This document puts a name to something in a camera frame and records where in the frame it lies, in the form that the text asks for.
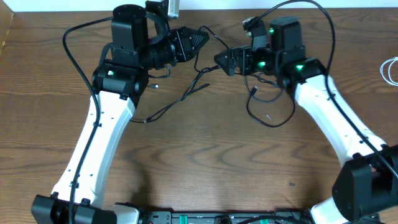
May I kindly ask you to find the white USB cable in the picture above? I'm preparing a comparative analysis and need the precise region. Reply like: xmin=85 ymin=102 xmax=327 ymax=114
xmin=379 ymin=56 xmax=398 ymax=87

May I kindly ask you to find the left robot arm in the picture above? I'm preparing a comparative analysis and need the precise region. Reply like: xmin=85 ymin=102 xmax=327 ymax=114
xmin=31 ymin=1 xmax=209 ymax=223

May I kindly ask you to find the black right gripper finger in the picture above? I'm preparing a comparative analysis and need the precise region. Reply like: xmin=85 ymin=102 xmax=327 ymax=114
xmin=214 ymin=57 xmax=237 ymax=77
xmin=214 ymin=48 xmax=239 ymax=61

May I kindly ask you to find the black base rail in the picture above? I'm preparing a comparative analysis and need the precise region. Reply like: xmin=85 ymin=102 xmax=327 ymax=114
xmin=137 ymin=209 xmax=315 ymax=224

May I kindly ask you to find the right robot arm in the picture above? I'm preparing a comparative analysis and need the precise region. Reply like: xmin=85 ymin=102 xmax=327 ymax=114
xmin=214 ymin=16 xmax=397 ymax=223

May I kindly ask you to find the cardboard box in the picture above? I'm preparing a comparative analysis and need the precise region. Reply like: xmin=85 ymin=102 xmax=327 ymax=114
xmin=0 ymin=0 xmax=14 ymax=54

